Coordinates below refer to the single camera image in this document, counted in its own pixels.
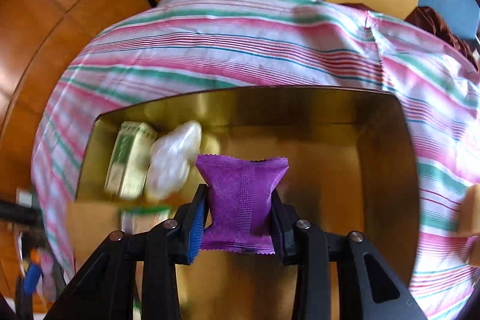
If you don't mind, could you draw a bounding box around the black pole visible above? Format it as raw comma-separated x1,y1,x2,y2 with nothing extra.
0,200,42,231

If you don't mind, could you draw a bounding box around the blue plastic tube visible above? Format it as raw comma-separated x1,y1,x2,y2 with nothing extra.
22,260,42,296

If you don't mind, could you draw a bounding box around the purple snack packet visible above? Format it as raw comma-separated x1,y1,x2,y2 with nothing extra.
195,154,289,255

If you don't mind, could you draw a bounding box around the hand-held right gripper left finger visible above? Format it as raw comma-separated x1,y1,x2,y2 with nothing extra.
45,184,210,320

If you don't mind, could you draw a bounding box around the small green box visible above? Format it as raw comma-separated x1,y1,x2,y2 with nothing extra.
104,121,158,200

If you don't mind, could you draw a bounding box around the striped pink green tablecloth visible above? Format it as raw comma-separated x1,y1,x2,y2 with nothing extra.
31,0,480,320

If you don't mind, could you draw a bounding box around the gold metal tin box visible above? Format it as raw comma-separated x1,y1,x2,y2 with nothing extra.
74,87,421,320

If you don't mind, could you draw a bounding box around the white packet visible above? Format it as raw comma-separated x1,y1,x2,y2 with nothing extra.
144,120,203,202

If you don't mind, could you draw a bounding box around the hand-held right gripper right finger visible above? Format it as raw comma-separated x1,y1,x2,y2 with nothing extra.
270,190,428,320

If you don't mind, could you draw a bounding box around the dark red cloth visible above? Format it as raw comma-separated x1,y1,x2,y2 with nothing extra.
405,6,480,71

